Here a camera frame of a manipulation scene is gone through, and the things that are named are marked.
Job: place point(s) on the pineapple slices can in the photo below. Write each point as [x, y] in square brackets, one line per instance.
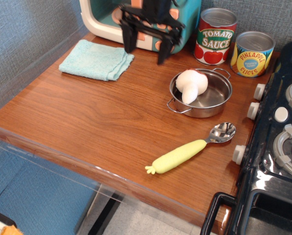
[252, 53]

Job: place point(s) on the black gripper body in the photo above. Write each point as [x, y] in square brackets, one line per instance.
[153, 12]

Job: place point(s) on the tomato sauce can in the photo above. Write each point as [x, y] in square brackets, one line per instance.
[215, 32]

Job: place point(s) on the small steel pot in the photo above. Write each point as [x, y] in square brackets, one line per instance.
[209, 103]

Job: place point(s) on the spoon with yellow-green handle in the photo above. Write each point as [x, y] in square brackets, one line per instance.
[220, 133]

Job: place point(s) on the orange object at corner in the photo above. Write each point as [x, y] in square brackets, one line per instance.
[8, 226]

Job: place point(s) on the teal toy microwave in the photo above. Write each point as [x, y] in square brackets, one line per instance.
[102, 17]

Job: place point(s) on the black toy stove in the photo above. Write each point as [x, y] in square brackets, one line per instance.
[263, 203]

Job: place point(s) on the white plush mushroom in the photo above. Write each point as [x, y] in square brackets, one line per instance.
[191, 83]

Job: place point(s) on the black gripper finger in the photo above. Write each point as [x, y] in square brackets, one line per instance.
[129, 33]
[166, 47]

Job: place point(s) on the light blue towel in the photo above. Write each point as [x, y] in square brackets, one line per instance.
[96, 61]

